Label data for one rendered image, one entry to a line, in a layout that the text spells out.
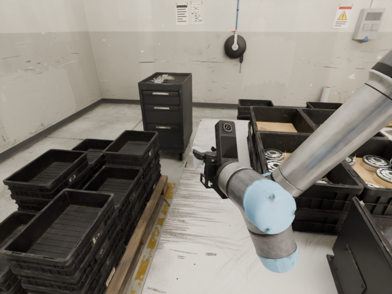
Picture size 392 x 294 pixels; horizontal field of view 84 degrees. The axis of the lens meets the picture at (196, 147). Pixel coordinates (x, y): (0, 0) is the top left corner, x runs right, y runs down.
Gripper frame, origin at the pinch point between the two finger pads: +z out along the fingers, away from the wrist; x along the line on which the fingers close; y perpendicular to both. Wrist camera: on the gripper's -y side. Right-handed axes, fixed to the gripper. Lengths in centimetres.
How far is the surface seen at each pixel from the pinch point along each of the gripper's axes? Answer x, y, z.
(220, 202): 17.4, 29.4, 20.5
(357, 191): 47, 10, -14
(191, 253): -0.8, 37.3, 1.0
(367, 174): 75, 11, 2
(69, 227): -49, 54, 51
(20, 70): -148, -29, 278
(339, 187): 42.4, 9.7, -12.0
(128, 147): -21, 31, 128
